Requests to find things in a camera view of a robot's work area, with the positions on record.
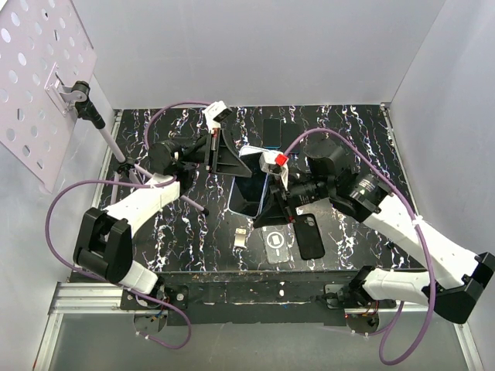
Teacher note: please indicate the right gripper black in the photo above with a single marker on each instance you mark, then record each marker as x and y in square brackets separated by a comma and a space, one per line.
[272, 212]

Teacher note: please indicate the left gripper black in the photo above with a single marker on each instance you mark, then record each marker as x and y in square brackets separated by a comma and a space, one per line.
[224, 159]

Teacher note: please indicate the clear phone case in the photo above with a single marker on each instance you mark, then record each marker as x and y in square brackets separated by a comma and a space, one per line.
[275, 240]

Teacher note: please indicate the dark phone blue edge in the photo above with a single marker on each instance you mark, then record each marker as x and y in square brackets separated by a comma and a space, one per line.
[271, 136]

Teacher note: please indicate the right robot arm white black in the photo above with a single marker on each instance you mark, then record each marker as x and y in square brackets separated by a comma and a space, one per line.
[454, 277]

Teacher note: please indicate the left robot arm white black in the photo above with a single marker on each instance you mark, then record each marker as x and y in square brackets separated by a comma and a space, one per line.
[104, 244]

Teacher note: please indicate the small white plastic clip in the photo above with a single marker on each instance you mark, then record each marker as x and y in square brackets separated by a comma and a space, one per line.
[240, 238]

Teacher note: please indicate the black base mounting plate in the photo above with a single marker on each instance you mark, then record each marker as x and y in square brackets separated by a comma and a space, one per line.
[251, 297]

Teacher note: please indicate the tripod stand lilac black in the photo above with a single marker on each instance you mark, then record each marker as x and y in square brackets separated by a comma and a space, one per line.
[86, 110]

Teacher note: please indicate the perforated lilac metal plate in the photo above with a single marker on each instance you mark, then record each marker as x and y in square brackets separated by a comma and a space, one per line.
[45, 50]

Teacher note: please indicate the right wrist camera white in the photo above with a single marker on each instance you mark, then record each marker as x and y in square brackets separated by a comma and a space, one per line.
[275, 163]

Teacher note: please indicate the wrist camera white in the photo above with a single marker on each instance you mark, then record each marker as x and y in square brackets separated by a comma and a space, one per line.
[275, 163]
[215, 114]

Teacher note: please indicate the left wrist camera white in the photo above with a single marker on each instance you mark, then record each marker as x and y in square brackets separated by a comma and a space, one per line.
[215, 114]

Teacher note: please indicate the aluminium frame rail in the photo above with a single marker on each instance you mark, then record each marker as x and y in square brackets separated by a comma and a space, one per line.
[75, 299]

